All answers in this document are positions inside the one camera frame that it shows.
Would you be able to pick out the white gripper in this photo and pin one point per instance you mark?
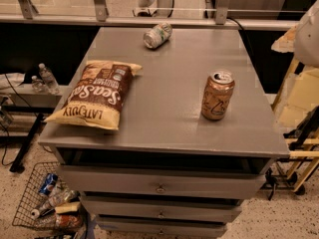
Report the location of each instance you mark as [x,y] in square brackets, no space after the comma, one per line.
[308,40]

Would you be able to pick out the orange soda can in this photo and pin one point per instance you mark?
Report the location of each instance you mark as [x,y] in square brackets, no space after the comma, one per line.
[217,94]

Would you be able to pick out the silver green can lying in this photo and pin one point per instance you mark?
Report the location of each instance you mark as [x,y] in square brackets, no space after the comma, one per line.
[157,35]

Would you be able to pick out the brown chip bag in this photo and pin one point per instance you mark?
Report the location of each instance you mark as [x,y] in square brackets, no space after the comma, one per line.
[98,97]

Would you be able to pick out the blue pepsi can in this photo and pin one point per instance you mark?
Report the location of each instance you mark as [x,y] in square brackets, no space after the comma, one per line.
[48,184]

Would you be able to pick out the grey drawer cabinet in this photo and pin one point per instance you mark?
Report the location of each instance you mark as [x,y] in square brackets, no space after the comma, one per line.
[162,126]

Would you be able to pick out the metal railing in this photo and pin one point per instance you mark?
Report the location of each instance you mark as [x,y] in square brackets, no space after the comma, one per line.
[251,14]

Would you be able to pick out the top drawer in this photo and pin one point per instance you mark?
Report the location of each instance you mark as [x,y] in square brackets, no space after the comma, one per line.
[161,182]

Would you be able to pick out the drawer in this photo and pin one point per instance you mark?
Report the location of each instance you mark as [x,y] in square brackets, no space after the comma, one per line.
[161,182]
[161,227]
[160,209]

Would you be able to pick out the tall water bottle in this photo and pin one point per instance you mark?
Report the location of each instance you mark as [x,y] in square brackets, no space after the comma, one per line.
[48,78]

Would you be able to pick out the middle drawer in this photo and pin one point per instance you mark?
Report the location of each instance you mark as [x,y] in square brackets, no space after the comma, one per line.
[160,209]

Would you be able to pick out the small water bottle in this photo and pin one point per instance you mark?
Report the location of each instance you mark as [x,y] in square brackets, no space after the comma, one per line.
[38,85]

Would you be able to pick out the bottom drawer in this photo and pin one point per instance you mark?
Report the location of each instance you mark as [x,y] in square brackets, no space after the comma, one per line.
[161,227]

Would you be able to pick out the yellow sponge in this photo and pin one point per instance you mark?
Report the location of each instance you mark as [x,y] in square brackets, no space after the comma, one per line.
[68,207]

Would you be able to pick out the grey side shelf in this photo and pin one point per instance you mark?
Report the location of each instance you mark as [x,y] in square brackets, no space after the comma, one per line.
[24,96]

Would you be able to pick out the clear plastic bottle in basket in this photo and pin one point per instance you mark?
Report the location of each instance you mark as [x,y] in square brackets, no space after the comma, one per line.
[53,201]

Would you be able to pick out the red brown bottle in basket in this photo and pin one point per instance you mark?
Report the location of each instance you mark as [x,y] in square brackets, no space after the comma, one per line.
[59,221]

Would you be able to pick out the wire basket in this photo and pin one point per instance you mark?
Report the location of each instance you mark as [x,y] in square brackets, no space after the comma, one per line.
[32,198]

